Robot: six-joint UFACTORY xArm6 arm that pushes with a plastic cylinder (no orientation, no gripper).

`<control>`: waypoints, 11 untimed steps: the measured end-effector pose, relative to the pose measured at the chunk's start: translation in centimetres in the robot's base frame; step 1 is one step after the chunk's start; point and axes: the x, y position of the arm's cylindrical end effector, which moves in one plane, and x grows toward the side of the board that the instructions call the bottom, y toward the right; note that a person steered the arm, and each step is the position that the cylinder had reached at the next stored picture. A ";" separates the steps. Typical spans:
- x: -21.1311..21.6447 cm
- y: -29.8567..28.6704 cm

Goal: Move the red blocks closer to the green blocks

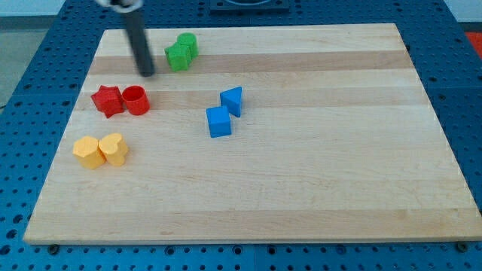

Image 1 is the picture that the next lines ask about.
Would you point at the red object at right edge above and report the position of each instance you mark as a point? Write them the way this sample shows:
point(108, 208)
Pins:
point(475, 39)

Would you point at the green star block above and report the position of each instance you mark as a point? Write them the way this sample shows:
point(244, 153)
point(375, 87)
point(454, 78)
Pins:
point(178, 57)

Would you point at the wooden board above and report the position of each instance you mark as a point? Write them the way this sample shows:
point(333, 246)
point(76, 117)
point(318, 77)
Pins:
point(338, 141)

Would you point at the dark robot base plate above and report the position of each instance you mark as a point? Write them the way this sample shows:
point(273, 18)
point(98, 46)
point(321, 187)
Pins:
point(218, 6)

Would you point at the blue triangle block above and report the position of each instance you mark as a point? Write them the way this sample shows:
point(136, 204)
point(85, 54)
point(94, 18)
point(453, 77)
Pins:
point(233, 100)

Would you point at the yellow hexagon block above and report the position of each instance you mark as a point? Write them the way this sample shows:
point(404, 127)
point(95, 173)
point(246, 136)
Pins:
point(87, 152)

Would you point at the red star block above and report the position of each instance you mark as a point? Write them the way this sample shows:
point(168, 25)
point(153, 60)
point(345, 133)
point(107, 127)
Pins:
point(108, 100)

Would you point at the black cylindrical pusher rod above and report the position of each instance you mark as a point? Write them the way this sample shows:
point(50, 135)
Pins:
point(135, 28)

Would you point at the green cylinder block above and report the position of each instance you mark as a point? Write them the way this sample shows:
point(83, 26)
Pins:
point(189, 39)

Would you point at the silver rod mount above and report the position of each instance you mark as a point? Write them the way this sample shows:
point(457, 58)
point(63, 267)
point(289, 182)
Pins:
point(121, 6)

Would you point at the red cylinder block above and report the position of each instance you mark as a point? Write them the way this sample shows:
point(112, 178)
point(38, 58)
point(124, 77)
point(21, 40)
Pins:
point(136, 100)

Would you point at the yellow heart block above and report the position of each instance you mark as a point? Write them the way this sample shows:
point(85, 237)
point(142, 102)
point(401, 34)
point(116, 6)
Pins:
point(114, 148)

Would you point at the blue cube block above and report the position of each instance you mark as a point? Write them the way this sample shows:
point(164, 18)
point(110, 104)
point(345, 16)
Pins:
point(218, 121)

